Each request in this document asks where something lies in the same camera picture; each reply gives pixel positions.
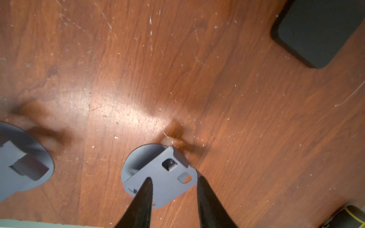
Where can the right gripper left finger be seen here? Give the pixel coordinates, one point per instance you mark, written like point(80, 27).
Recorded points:
point(138, 214)

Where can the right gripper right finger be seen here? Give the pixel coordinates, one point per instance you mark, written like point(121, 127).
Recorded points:
point(212, 214)

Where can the grey phone stand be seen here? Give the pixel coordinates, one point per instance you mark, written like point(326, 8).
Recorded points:
point(168, 168)
point(25, 163)

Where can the black phone stand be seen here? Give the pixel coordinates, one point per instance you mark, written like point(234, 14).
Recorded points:
point(315, 31)

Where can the yellow black screwdriver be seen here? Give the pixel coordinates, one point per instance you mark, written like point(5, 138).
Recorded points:
point(348, 217)

